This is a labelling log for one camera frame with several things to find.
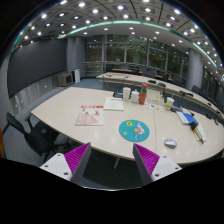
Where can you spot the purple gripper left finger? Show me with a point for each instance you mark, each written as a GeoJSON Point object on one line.
{"type": "Point", "coordinates": [69, 166]}

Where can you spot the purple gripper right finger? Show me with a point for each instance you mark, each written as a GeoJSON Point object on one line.
{"type": "Point", "coordinates": [151, 166]}

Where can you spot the grey computer mouse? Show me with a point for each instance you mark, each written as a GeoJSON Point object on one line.
{"type": "Point", "coordinates": [171, 143]}

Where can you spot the black office chair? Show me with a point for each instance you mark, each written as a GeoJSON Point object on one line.
{"type": "Point", "coordinates": [41, 138]}

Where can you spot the pink red magazine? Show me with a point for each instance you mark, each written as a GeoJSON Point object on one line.
{"type": "Point", "coordinates": [90, 116]}

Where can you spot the white keyboard-like striped object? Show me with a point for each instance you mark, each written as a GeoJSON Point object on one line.
{"type": "Point", "coordinates": [196, 129]}

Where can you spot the blue book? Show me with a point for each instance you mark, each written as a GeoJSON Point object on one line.
{"type": "Point", "coordinates": [186, 119]}

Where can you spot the green labelled cup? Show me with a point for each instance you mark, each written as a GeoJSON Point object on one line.
{"type": "Point", "coordinates": [169, 103]}

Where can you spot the red green bottle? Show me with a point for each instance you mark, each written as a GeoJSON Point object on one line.
{"type": "Point", "coordinates": [143, 94]}

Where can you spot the white booklet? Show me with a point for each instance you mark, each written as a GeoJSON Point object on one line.
{"type": "Point", "coordinates": [112, 103]}

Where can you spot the white lidded jar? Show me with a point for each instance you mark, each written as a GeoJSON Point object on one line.
{"type": "Point", "coordinates": [135, 96]}

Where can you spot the white paper cup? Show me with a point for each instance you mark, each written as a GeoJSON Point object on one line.
{"type": "Point", "coordinates": [126, 93]}

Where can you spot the long rear conference table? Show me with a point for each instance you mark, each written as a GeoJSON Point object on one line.
{"type": "Point", "coordinates": [160, 85]}

